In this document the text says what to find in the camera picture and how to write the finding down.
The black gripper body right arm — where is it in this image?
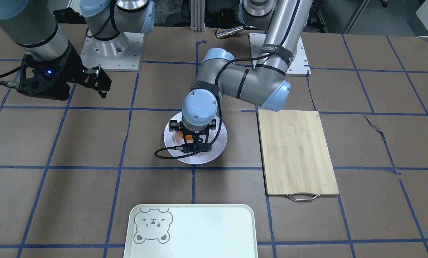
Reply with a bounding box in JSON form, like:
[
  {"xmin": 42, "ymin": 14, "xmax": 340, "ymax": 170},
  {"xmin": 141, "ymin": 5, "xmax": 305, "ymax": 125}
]
[{"xmin": 61, "ymin": 42, "xmax": 112, "ymax": 90}]

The black gripper body left arm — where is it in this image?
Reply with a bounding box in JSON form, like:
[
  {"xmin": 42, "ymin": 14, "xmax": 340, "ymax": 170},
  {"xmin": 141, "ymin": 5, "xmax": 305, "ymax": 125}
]
[{"xmin": 169, "ymin": 119, "xmax": 217, "ymax": 138}]

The white round plate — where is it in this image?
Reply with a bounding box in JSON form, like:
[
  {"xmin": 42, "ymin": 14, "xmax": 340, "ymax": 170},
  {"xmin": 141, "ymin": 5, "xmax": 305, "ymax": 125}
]
[{"xmin": 163, "ymin": 122, "xmax": 227, "ymax": 164}]

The orange fruit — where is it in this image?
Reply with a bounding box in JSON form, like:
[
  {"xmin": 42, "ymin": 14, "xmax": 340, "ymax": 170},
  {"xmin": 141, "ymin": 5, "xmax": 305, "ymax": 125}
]
[{"xmin": 179, "ymin": 131, "xmax": 193, "ymax": 141}]

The metal base plate arm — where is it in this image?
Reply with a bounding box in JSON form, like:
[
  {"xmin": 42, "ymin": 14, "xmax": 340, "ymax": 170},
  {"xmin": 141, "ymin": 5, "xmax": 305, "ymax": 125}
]
[
  {"xmin": 249, "ymin": 33, "xmax": 312, "ymax": 76},
  {"xmin": 79, "ymin": 32, "xmax": 146, "ymax": 72}
]

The second grey robot arm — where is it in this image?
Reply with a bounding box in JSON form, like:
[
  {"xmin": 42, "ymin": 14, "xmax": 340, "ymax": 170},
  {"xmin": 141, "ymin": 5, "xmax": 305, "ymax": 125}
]
[{"xmin": 0, "ymin": 0, "xmax": 155, "ymax": 101}]

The cream bear tray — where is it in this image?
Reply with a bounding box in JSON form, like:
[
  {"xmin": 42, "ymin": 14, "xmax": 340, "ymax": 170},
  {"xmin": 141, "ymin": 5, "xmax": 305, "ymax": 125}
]
[{"xmin": 123, "ymin": 204, "xmax": 258, "ymax": 258}]

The silver metal cylinder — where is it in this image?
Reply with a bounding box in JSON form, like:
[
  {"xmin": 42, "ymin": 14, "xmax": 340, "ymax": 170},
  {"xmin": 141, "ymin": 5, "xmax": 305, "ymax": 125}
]
[{"xmin": 215, "ymin": 25, "xmax": 244, "ymax": 39}]

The bamboo cutting board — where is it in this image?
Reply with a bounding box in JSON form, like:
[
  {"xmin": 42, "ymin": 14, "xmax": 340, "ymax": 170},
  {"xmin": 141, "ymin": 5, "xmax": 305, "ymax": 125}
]
[{"xmin": 258, "ymin": 110, "xmax": 339, "ymax": 200}]

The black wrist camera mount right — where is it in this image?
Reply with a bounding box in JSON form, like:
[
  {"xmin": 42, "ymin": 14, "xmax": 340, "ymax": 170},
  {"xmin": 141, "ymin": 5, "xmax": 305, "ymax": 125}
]
[{"xmin": 0, "ymin": 51, "xmax": 70, "ymax": 101}]

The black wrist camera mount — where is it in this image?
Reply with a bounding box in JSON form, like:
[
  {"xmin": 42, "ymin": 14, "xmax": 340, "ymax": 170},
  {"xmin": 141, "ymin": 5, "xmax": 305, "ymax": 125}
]
[
  {"xmin": 0, "ymin": 51, "xmax": 70, "ymax": 101},
  {"xmin": 182, "ymin": 135, "xmax": 212, "ymax": 153}
]

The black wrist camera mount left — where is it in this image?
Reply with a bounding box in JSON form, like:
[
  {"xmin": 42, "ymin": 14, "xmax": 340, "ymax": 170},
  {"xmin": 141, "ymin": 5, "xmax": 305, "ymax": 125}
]
[{"xmin": 182, "ymin": 135, "xmax": 212, "ymax": 153}]

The aluminium frame post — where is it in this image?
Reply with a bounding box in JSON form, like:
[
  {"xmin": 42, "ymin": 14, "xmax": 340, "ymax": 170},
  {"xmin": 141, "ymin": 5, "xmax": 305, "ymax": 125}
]
[{"xmin": 189, "ymin": 0, "xmax": 205, "ymax": 33}]

